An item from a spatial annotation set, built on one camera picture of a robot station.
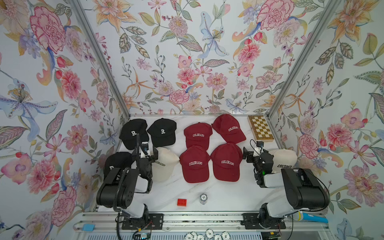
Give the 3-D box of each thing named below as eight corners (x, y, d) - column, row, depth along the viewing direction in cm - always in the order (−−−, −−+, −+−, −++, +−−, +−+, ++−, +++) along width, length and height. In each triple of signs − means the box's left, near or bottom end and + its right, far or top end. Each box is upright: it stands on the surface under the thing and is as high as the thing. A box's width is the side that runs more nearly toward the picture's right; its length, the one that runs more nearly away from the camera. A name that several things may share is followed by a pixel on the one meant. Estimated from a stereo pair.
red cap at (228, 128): (214, 143, 106) (215, 136, 100) (211, 120, 120) (212, 112, 114) (241, 143, 106) (245, 136, 100) (236, 120, 120) (238, 112, 114)
